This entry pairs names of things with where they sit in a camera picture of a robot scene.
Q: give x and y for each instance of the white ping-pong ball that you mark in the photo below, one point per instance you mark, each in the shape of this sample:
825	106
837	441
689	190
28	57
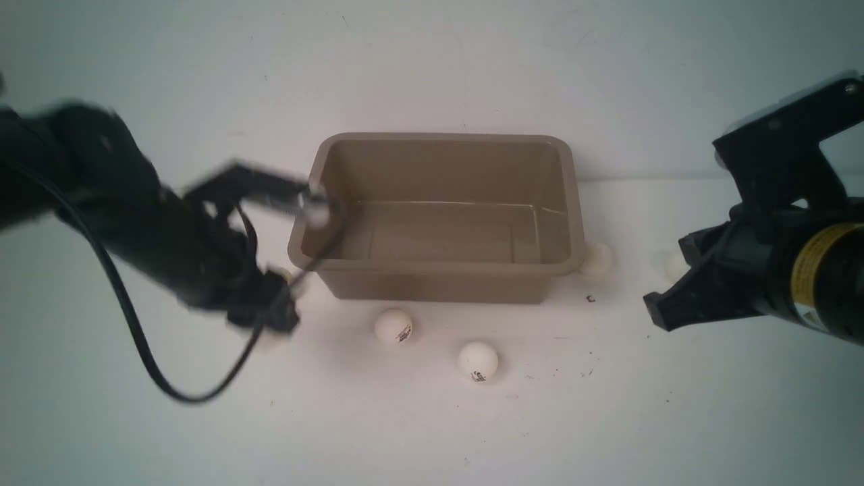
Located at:
393	326
598	262
478	361
675	267
315	207

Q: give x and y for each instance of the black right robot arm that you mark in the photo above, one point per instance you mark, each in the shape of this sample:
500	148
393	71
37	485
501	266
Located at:
810	276

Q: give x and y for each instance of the tan plastic bin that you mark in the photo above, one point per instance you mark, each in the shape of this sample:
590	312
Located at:
445	217

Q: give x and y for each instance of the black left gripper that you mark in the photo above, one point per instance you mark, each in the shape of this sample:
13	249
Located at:
210	261

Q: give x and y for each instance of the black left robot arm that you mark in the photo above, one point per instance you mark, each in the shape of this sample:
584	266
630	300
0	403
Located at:
90	157

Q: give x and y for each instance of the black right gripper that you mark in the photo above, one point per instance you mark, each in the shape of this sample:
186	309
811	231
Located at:
736	272

